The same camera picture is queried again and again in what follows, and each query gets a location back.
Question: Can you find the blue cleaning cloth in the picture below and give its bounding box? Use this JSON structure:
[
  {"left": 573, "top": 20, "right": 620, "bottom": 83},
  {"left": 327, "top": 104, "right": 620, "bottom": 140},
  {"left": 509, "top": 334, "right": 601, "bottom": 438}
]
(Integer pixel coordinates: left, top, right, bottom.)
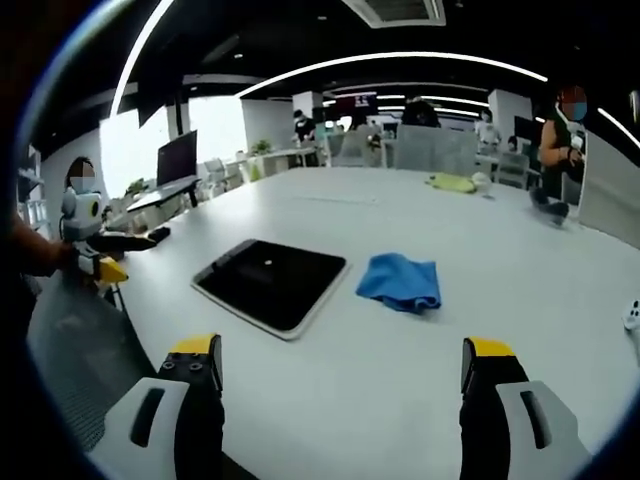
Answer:
[{"left": 355, "top": 253, "right": 442, "bottom": 314}]

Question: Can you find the small white object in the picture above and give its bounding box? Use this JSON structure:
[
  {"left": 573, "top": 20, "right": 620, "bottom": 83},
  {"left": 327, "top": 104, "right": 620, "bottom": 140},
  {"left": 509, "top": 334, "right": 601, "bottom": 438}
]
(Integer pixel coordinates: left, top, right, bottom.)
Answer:
[{"left": 471, "top": 171, "right": 495, "bottom": 200}]

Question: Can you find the curved ceiling light strip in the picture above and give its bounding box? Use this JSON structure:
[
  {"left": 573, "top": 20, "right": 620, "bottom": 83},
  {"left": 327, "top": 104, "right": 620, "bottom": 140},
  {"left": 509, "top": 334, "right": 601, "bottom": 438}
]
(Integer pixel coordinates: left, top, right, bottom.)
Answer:
[
  {"left": 235, "top": 51, "right": 549, "bottom": 99},
  {"left": 108, "top": 0, "right": 177, "bottom": 119}
]

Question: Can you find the dark cloth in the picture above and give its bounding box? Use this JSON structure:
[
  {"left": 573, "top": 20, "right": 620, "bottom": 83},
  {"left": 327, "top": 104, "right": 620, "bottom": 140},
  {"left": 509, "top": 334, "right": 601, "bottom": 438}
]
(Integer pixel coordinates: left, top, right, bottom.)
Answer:
[{"left": 87, "top": 226, "right": 172, "bottom": 254}]

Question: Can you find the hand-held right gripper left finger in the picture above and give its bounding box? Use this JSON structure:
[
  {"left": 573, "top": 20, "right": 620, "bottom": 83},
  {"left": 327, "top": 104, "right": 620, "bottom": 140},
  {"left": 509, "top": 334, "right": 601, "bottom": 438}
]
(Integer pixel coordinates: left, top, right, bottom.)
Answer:
[{"left": 87, "top": 333, "right": 226, "bottom": 480}]

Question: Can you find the white controller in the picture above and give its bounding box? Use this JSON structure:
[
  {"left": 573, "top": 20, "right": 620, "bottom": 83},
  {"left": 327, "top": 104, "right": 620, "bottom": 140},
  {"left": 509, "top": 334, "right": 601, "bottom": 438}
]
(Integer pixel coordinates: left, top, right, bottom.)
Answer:
[{"left": 621, "top": 298, "right": 640, "bottom": 332}]

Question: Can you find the wall screen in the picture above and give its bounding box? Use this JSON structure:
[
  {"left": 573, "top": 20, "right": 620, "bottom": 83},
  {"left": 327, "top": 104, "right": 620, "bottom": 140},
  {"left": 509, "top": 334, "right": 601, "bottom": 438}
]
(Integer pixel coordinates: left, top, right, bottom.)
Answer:
[{"left": 334, "top": 91, "right": 379, "bottom": 117}]

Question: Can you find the black monitor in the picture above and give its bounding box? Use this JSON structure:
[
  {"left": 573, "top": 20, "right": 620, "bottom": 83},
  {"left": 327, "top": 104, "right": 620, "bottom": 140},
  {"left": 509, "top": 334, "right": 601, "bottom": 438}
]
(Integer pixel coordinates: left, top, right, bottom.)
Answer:
[{"left": 156, "top": 130, "right": 199, "bottom": 188}]

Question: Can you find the black mirror with white frame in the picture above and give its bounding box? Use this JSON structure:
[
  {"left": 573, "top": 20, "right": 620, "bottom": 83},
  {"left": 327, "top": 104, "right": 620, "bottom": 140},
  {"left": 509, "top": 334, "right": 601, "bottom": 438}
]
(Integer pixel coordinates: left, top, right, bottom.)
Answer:
[{"left": 190, "top": 238, "right": 351, "bottom": 342}]

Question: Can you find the yellow-green cloth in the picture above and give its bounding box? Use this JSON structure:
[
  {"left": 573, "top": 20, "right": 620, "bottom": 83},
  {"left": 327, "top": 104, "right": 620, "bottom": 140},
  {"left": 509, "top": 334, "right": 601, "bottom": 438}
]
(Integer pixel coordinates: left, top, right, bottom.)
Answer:
[{"left": 424, "top": 172, "right": 477, "bottom": 195}]

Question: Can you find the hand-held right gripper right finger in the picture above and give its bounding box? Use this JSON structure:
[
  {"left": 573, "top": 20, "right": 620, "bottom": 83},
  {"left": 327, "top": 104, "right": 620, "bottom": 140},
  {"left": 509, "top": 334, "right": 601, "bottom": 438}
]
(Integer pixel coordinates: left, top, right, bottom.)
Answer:
[{"left": 458, "top": 337, "right": 594, "bottom": 480}]

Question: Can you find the grey mesh chair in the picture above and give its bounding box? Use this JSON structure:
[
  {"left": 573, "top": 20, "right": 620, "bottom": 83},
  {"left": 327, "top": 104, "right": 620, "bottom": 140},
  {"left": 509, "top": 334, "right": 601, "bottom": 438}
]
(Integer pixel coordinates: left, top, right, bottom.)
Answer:
[
  {"left": 25, "top": 277, "right": 157, "bottom": 454},
  {"left": 394, "top": 123, "right": 480, "bottom": 174}
]

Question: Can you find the white standing desk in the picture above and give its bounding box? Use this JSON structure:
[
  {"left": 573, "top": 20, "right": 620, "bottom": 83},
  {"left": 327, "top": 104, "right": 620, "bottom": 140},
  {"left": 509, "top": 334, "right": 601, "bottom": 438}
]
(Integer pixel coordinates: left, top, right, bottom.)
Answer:
[{"left": 125, "top": 177, "right": 202, "bottom": 214}]

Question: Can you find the white partition panel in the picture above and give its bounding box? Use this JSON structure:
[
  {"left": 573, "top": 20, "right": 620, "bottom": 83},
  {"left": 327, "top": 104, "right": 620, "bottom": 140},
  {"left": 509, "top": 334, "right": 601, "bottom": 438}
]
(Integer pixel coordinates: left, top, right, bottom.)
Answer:
[{"left": 578, "top": 128, "right": 640, "bottom": 249}]

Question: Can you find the ceiling air vent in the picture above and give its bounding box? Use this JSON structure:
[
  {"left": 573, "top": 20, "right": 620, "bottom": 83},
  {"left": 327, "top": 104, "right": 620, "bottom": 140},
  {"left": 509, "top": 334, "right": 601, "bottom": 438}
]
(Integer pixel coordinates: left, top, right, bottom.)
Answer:
[{"left": 342, "top": 0, "right": 447, "bottom": 29}]

